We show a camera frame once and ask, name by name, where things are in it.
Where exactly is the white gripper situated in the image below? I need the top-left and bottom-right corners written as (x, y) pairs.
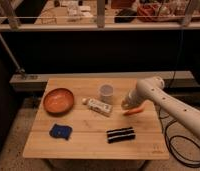
top-left (121, 89), bottom-right (141, 109)

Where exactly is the orange pepper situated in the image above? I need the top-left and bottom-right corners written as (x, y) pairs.
top-left (123, 108), bottom-right (144, 116)

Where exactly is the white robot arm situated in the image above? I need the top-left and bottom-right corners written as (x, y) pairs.
top-left (121, 76), bottom-right (200, 139)

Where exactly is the orange ceramic bowl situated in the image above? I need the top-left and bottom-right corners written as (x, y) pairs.
top-left (43, 88), bottom-right (74, 115)

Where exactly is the clear plastic cup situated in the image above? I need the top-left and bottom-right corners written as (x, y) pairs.
top-left (99, 84), bottom-right (113, 104)

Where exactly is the white tube with cap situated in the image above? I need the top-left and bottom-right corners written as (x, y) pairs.
top-left (82, 98), bottom-right (112, 117)

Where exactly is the black white striped cloth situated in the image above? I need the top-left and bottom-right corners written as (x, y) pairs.
top-left (106, 127), bottom-right (136, 144)

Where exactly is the wooden table board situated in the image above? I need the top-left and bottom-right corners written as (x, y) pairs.
top-left (23, 84), bottom-right (169, 160)

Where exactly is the blue cloth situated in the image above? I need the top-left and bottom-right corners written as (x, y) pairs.
top-left (49, 124), bottom-right (73, 140)

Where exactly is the diagonal metal pole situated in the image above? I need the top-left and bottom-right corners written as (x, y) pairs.
top-left (0, 33), bottom-right (27, 79)

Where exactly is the grey metal rail shelf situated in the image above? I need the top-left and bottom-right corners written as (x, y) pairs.
top-left (9, 71), bottom-right (196, 92)

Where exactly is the black floor cable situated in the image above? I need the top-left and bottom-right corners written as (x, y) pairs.
top-left (157, 106), bottom-right (200, 169)

